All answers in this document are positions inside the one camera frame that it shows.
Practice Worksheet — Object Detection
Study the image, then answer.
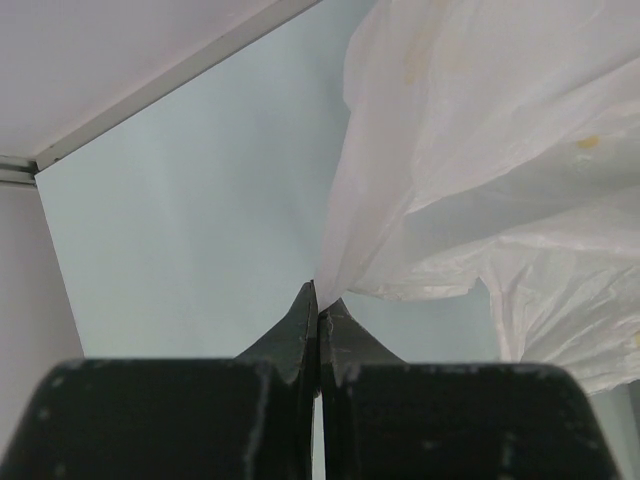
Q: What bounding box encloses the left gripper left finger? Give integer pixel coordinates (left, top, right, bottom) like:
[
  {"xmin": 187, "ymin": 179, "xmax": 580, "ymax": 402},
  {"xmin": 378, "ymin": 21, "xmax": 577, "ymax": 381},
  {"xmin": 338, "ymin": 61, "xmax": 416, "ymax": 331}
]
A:
[{"xmin": 1, "ymin": 283, "xmax": 318, "ymax": 479}]

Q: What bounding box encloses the left aluminium corner post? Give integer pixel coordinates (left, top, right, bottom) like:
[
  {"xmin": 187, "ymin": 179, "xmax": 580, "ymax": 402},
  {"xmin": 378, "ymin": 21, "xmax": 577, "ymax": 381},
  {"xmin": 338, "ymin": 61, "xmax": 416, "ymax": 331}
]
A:
[{"xmin": 0, "ymin": 155, "xmax": 39, "ymax": 187}]

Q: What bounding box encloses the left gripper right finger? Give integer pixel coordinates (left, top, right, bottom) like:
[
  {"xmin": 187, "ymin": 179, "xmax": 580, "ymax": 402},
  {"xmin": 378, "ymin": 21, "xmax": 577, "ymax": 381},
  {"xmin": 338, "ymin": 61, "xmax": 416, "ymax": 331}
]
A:
[{"xmin": 319, "ymin": 302, "xmax": 620, "ymax": 479}]

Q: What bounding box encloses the white plastic bag lemon print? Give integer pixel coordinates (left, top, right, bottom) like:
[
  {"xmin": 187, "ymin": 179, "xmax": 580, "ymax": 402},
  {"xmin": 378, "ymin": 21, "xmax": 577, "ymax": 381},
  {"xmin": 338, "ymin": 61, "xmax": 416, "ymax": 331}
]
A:
[{"xmin": 315, "ymin": 1, "xmax": 639, "ymax": 394}]

